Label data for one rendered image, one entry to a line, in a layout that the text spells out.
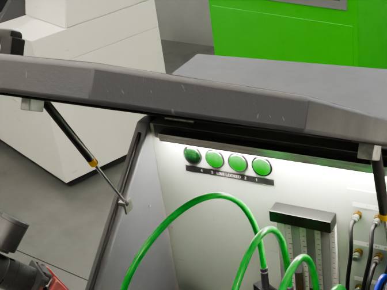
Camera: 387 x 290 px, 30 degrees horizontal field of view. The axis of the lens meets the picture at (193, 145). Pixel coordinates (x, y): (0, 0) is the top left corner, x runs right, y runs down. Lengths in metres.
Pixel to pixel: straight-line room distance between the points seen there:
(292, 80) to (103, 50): 2.67
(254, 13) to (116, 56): 0.87
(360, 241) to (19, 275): 0.73
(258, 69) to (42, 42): 2.42
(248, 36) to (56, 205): 1.53
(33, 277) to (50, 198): 3.07
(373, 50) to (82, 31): 1.64
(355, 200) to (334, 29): 2.45
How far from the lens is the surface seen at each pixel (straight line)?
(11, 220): 1.32
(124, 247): 1.71
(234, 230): 1.75
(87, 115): 4.34
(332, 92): 1.64
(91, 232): 4.01
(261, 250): 1.62
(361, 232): 1.59
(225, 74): 1.79
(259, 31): 4.25
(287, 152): 1.52
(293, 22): 4.08
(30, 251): 3.99
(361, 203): 1.55
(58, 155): 4.32
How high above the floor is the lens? 2.18
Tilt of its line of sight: 28 degrees down
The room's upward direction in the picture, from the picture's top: 8 degrees counter-clockwise
